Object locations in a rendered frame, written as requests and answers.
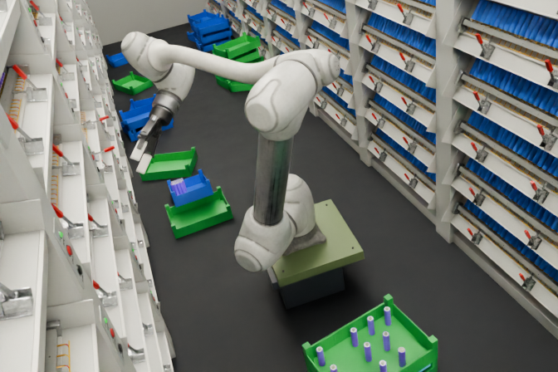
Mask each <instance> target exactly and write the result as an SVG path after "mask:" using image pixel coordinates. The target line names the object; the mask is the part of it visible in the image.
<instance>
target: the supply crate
mask: <svg viewBox="0 0 558 372"><path fill-rule="evenodd" d="M386 306H388V307H389V308H390V315H391V325H389V326H387V325H386V324H385V322H384V308H385V307H386ZM368 316H373V317H374V331H375V334H374V335H370V334H369V330H368V322H367V317H368ZM353 327H354V328H356V329H357V335H358V341H359V345H358V346H357V347H354V346H353V345H352V340H351V334H350V329H351V328H353ZM384 331H388V332H389V340H390V350H389V351H385V350H384V342H383V332H384ZM365 342H369V343H370V347H371V354H372V360H371V361H370V362H367V361H366V360H365V349H364V343H365ZM319 346H320V347H322V348H323V352H324V356H325V365H324V366H320V365H319V361H318V357H317V353H316V348H317V347H319ZM399 347H404V348H405V357H406V365H405V366H404V367H400V366H399V352H398V349H399ZM302 349H303V353H304V357H305V361H306V364H307V366H308V367H309V368H310V370H311V371H312V372H330V366H331V365H336V366H337V371H338V372H380V370H379V362H380V361H381V360H384V361H386V364H387V372H419V371H420V370H422V369H423V368H425V367H426V366H428V365H430V364H431V363H433V362H434V361H435V360H437V359H438V339H437V338H435V337H434V336H433V335H431V336H430V337H428V336H427V335H426V334H425V333H424V332H423V331H422V330H420V329H419V328H418V327H417V326H416V325H415V324H414V323H413V322H412V321H411V320H410V319H409V318H408V317H407V316H406V315H405V314H404V313H403V312H402V311H401V310H400V309H399V308H398V307H397V306H396V305H395V304H394V303H393V297H392V296H391V295H390V294H388V295H386V296H384V302H383V303H382V304H380V305H378V306H376V307H375V308H374V309H372V310H370V311H368V312H366V313H364V314H363V315H362V316H360V317H358V318H356V319H355V320H353V321H352V322H350V323H348V324H347V325H344V326H343V327H341V328H340V329H339V330H336V331H335V332H333V333H331V334H330V335H328V336H327V337H325V338H323V339H322V340H319V341H317V342H316V343H315V344H313V345H310V344H309V343H308V342H306V343H305V344H303V345H302Z"/></svg>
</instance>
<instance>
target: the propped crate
mask: <svg viewBox="0 0 558 372"><path fill-rule="evenodd" d="M198 173H199V174H198V175H195V176H193V177H190V178H187V179H184V183H185V186H186V189H187V192H186V193H183V194H180V195H178V196H176V194H175V192H174V191H173V190H172V188H171V185H170V183H171V181H170V180H167V183H168V186H169V190H170V192H171V195H172V198H173V201H174V204H175V207H179V206H182V205H185V204H186V203H191V202H193V201H196V200H199V199H201V198H205V197H207V196H210V195H213V190H212V187H211V184H210V182H209V179H206V177H205V176H204V174H203V171H202V170H201V169H199V170H198Z"/></svg>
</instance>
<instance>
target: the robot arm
mask: <svg viewBox="0 0 558 372"><path fill-rule="evenodd" d="M121 51H122V54H123V55H124V57H125V59H126V60H127V61H128V62H129V63H130V64H131V65H132V66H133V67H134V68H135V69H136V70H137V71H138V72H139V73H140V74H142V75H143V76H145V77H147V78H148V79H150V80H151V81H152V82H153V83H154V84H155V85H156V87H157V88H158V89H159V90H158V92H157V94H156V96H155V98H154V101H153V103H152V107H153V108H152V110H151V111H150V113H149V121H148V122H147V123H146V125H145V126H144V128H143V129H142V130H141V131H140V133H139V135H138V136H137V138H138V139H139V140H138V142H137V144H136V146H135V148H134V151H133V153H132V155H131V156H130V158H131V159H134V160H137V161H140V158H141V156H142V154H143V153H144V149H145V147H146V145H147V144H148V146H147V149H146V152H145V154H144V155H143V157H142V159H141V161H140V162H139V166H138V168H137V170H136V172H138V173H141V174H144V173H145V171H146V169H147V168H148V166H149V162H150V160H151V159H152V158H154V154H155V151H156V149H157V146H158V143H159V139H160V136H161V135H162V132H163V131H162V129H161V128H162V126H168V125H169V124H170V122H171V120H172V118H173V117H174V116H176V114H177V112H178V110H179V107H180V106H181V103H182V101H183V100H184V98H185V97H186V96H187V94H188V93H189V91H190V89H191V86H192V84H193V79H194V76H195V68H196V69H199V70H201V71H206V72H208V73H211V74H214V75H216V76H221V77H223V78H226V79H229V80H232V81H237V82H241V83H245V84H250V85H254V87H253V88H252V89H251V90H250V92H249V94H248V96H247V100H246V104H245V116H246V118H247V121H248V122H249V124H250V125H251V126H252V127H253V128H254V129H255V130H257V131H258V132H259V137H258V148H257V169H256V180H255V191H254V202H253V206H251V207H250V208H249V209H248V210H247V212H246V214H245V217H244V219H243V223H242V227H241V230H240V232H239V236H238V237H237V239H236V242H235V247H234V254H235V257H236V259H237V262H238V263H239V264H240V265H241V266H242V267H243V268H245V269H246V270H248V271H250V272H262V271H264V270H266V269H268V268H269V267H271V266H273V265H274V264H275V263H276V262H277V261H278V260H279V258H280V257H281V256H287V255H289V254H291V253H292V252H296V251H299V250H301V249H304V248H307V247H311V246H314V245H316V244H322V243H325V242H326V236H325V235H324V234H323V233H322V232H321V230H320V229H319V227H318V225H317V224H316V215H315V207H314V202H313V198H312V195H311V191H310V189H309V187H308V185H307V184H306V182H305V181H304V180H303V179H301V178H300V177H298V176H297V175H294V174H289V169H290V162H291V152H292V146H293V140H294V135H295V134H296V133H297V132H298V130H299V129H300V127H301V123H302V121H303V119H304V116H305V114H306V111H307V109H308V107H309V103H310V101H311V99H312V98H313V97H314V96H315V95H316V94H317V93H318V92H319V91H320V90H321V89H322V87H323V86H328V85H330V84H331V83H333V82H334V81H335V80H337V78H338V76H339V74H340V62H339V60H338V58H337V56H335V55H334V54H333V53H331V52H328V51H324V50H319V49H308V50H300V51H292V52H289V53H286V54H282V55H279V56H275V57H273V58H271V59H268V60H265V61H262V62H258V63H253V64H249V63H242V62H238V61H232V60H229V59H226V58H223V57H220V56H215V55H212V54H208V53H206V52H202V51H197V50H194V49H191V48H187V47H184V46H175V45H169V44H168V43H167V42H165V41H163V40H160V39H156V38H153V37H148V36H147V35H145V34H144V33H141V32H131V33H129V34H128V35H127V36H126V37H125V38H124V40H123V41H122V43H121ZM147 140H149V143H148V142H147Z"/></svg>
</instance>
